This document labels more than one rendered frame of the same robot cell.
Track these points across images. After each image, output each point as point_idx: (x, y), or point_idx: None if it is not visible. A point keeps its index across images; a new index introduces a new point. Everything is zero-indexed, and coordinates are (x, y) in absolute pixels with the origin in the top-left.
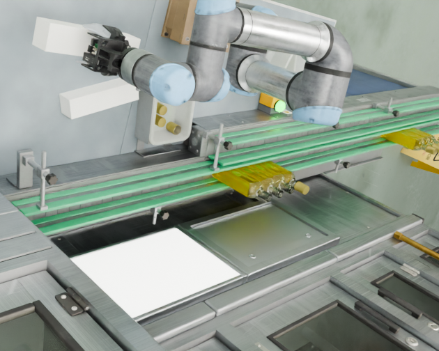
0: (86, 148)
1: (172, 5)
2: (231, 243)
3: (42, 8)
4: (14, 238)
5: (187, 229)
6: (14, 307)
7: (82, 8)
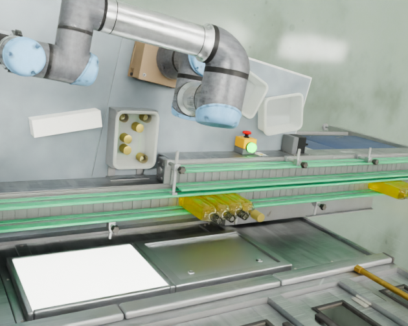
0: (57, 169)
1: (135, 48)
2: (177, 260)
3: None
4: None
5: (140, 246)
6: None
7: None
